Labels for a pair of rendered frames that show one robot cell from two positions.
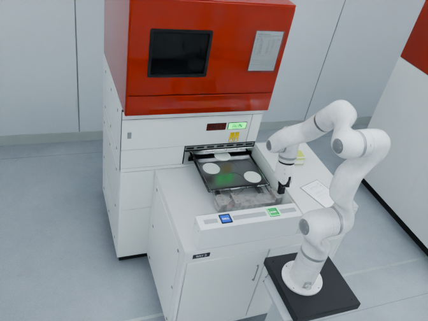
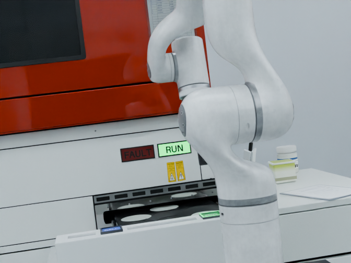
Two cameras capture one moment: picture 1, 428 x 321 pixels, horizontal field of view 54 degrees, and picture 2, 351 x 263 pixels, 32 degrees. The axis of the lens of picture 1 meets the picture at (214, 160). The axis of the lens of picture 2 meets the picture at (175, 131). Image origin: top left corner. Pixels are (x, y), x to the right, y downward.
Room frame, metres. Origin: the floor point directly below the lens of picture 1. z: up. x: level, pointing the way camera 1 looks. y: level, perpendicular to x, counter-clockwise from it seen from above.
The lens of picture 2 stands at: (0.08, -0.77, 1.27)
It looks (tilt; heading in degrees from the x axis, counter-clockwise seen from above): 3 degrees down; 18
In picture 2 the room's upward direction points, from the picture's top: 7 degrees counter-clockwise
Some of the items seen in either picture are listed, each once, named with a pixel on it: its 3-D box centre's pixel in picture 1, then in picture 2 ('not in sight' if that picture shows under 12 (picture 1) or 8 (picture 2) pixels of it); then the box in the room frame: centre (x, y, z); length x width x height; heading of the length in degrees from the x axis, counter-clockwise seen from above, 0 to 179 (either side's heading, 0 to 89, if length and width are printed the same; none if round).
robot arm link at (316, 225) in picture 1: (316, 233); (226, 144); (1.28, -0.48, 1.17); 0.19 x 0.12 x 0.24; 119
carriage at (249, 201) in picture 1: (247, 202); not in sight; (1.73, -0.22, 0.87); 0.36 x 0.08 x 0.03; 116
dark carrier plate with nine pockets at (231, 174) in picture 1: (228, 167); (168, 214); (1.96, -0.09, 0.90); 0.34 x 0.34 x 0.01; 26
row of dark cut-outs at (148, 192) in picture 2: (220, 146); (156, 191); (2.07, -0.02, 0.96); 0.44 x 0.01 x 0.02; 116
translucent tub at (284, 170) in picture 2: (296, 158); (282, 171); (2.04, -0.47, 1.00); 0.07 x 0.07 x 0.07; 21
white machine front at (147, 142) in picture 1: (192, 138); (103, 180); (2.00, 0.14, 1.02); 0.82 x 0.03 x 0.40; 116
